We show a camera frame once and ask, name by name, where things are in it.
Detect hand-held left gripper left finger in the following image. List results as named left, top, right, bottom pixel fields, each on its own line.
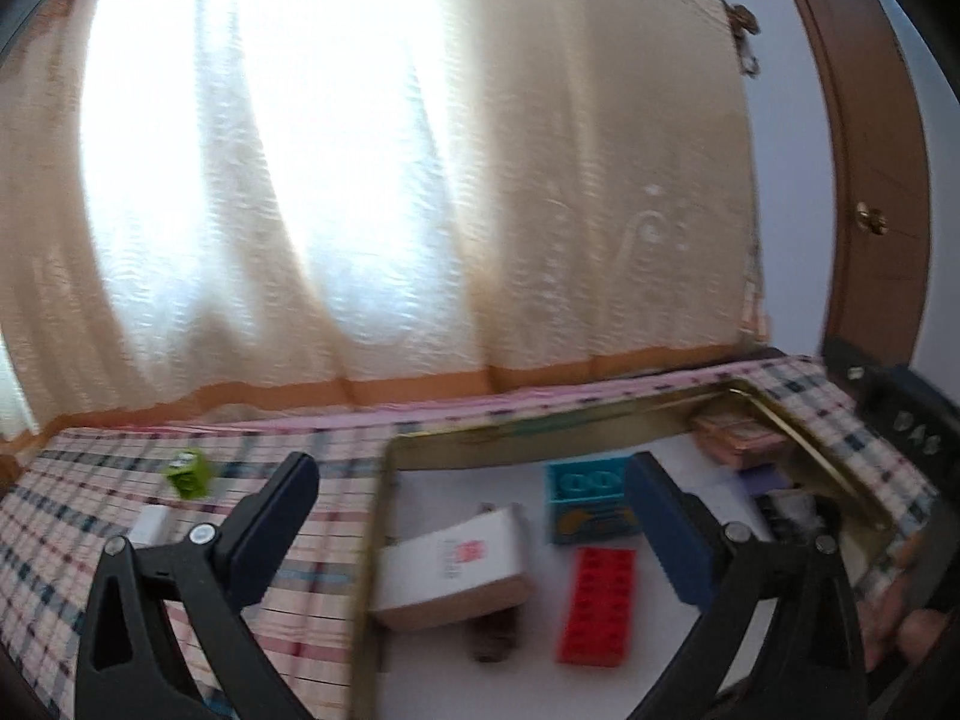
left=75, top=454, right=320, bottom=720

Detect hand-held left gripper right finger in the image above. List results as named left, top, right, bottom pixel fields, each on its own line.
left=626, top=454, right=867, bottom=720

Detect teal box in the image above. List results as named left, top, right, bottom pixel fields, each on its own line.
left=545, top=456, right=638, bottom=545

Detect red toy brick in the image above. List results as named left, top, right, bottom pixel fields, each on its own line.
left=555, top=546, right=638, bottom=667

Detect person's right hand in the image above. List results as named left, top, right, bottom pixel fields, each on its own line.
left=866, top=607, right=950, bottom=672

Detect green toy cube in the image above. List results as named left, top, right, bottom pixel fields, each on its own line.
left=166, top=448, right=212, bottom=497

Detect purple object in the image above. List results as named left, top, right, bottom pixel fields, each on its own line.
left=739, top=465, right=792, bottom=494

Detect pink box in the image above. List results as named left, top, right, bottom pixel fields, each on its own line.
left=690, top=409, right=792, bottom=466

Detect small white object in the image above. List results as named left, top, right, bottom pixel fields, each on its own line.
left=127, top=506, right=172, bottom=547

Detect white box with red label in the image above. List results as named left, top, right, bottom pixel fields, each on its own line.
left=371, top=504, right=533, bottom=631

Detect plaid tablecloth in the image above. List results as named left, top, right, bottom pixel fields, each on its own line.
left=0, top=356, right=938, bottom=720

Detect dark brown object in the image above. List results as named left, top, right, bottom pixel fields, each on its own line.
left=469, top=607, right=526, bottom=662

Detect brown wooden door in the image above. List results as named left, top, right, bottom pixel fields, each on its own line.
left=765, top=0, right=960, bottom=391

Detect cream lace curtain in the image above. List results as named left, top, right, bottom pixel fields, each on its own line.
left=0, top=0, right=773, bottom=443

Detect curtain tieback hook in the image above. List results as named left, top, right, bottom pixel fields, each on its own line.
left=720, top=0, right=762, bottom=76

